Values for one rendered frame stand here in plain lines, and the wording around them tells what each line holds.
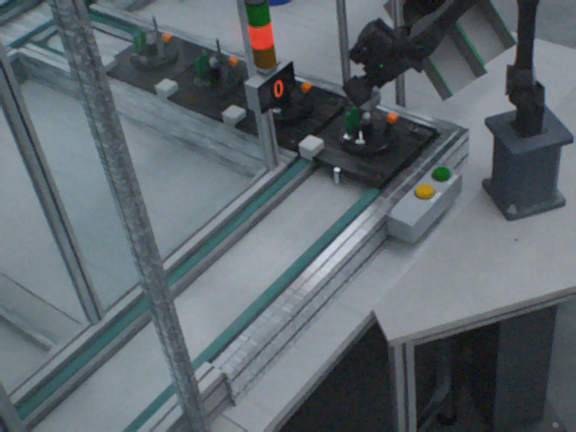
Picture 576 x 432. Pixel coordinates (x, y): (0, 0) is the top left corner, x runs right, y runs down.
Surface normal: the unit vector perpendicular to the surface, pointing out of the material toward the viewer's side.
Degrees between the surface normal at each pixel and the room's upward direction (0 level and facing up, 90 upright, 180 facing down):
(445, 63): 45
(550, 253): 0
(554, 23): 0
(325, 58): 0
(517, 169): 90
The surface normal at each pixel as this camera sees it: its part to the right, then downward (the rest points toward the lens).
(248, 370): 0.77, 0.36
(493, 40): 0.38, -0.20
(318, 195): -0.11, -0.74
